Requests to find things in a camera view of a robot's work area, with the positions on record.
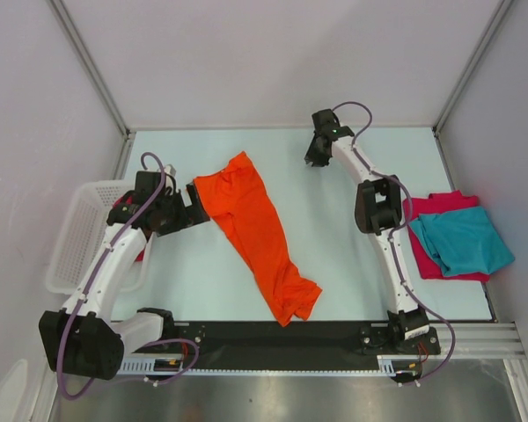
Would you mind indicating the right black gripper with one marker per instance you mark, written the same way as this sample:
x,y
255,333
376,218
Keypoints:
x,y
311,157

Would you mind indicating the folded crimson t-shirt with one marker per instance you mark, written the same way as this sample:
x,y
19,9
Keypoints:
x,y
438,203

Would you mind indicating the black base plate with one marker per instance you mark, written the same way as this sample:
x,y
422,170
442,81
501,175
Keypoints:
x,y
288,359

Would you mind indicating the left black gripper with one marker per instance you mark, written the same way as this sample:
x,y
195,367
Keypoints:
x,y
194,214

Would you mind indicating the orange t-shirt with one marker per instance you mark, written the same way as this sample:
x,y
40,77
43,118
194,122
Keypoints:
x,y
236,199

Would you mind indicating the aluminium frame rail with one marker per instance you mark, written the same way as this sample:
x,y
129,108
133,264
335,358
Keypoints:
x,y
479,340

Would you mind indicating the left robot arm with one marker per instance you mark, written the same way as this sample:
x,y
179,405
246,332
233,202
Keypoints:
x,y
81,337

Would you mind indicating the folded teal t-shirt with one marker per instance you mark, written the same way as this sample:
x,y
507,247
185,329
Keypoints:
x,y
462,242

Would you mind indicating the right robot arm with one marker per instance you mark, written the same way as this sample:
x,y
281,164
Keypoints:
x,y
378,214

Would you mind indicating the white plastic basket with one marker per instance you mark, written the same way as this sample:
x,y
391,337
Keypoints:
x,y
82,233

